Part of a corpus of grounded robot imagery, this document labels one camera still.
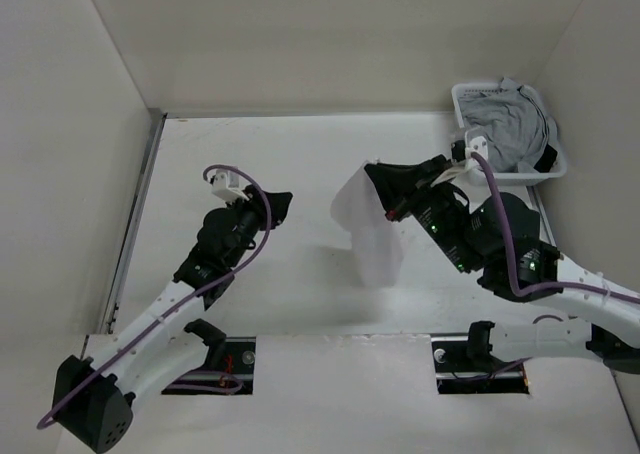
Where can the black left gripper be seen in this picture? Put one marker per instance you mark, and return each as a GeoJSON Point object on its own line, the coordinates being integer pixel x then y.
{"type": "Point", "coordinates": [279, 202]}

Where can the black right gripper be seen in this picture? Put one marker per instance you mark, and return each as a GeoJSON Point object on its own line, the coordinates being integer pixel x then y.
{"type": "Point", "coordinates": [400, 188]}

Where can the white tank top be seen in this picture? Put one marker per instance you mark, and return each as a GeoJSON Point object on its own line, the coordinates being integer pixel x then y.
{"type": "Point", "coordinates": [375, 242]}

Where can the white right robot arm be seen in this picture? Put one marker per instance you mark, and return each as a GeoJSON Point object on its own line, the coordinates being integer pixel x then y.
{"type": "Point", "coordinates": [501, 241]}

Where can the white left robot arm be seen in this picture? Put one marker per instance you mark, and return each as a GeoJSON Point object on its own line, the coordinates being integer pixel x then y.
{"type": "Point", "coordinates": [96, 398]}

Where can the grey tank top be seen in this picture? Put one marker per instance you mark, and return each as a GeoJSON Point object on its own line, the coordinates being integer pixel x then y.
{"type": "Point", "coordinates": [515, 121]}

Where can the black tank top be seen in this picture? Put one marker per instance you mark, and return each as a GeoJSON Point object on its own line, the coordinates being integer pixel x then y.
{"type": "Point", "coordinates": [547, 160]}

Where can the white plastic basket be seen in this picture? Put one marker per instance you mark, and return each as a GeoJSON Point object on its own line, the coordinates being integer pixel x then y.
{"type": "Point", "coordinates": [505, 179]}

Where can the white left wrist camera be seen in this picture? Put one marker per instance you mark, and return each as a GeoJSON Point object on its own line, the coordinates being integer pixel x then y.
{"type": "Point", "coordinates": [225, 185]}

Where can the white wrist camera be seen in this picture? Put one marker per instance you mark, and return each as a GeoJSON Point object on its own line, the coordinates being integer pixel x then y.
{"type": "Point", "coordinates": [475, 145]}
{"type": "Point", "coordinates": [225, 185]}

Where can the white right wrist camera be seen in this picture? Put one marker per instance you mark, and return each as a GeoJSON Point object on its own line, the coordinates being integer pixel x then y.
{"type": "Point", "coordinates": [475, 145]}

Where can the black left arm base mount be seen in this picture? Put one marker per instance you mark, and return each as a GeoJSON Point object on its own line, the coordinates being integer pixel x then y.
{"type": "Point", "coordinates": [228, 367]}

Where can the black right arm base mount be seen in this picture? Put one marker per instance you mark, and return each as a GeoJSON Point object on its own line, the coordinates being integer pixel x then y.
{"type": "Point", "coordinates": [464, 365]}

